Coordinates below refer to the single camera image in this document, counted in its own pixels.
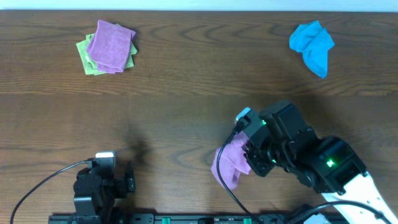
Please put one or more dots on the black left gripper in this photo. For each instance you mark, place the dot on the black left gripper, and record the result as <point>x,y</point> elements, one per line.
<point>123,182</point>

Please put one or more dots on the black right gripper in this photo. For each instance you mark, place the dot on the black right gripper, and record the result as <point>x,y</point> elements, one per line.
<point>253,158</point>

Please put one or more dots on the purple microfiber cloth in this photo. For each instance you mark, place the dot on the purple microfiber cloth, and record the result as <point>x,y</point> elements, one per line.
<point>233,162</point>

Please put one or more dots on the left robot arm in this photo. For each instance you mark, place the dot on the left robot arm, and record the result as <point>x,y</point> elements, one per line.
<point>101,208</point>

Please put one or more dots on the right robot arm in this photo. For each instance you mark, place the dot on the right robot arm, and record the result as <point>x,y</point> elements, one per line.
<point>279,137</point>

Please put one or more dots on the folded green cloth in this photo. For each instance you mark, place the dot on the folded green cloth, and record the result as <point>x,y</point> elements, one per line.
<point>89,65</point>

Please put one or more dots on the crumpled blue cloth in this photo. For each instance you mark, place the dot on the crumpled blue cloth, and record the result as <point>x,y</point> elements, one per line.
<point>313,42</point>

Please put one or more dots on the folded purple cloth on stack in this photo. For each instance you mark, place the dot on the folded purple cloth on stack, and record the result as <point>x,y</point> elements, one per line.
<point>110,47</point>

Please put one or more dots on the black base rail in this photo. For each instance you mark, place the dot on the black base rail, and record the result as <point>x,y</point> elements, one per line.
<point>148,218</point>

